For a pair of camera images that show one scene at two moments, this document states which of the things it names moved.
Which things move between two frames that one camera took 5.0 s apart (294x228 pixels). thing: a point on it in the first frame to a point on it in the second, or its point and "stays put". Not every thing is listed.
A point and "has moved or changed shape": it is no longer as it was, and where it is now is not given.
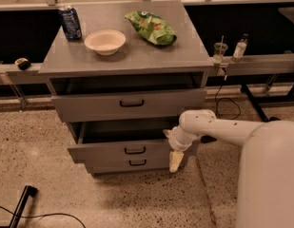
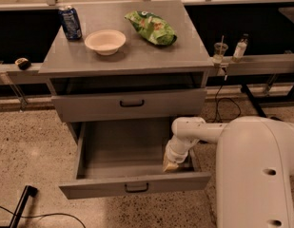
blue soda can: x=70 y=23 stays put
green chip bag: x=152 y=28 stays put
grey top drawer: x=128 y=105 stays put
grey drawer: x=118 y=149 has moved or changed shape
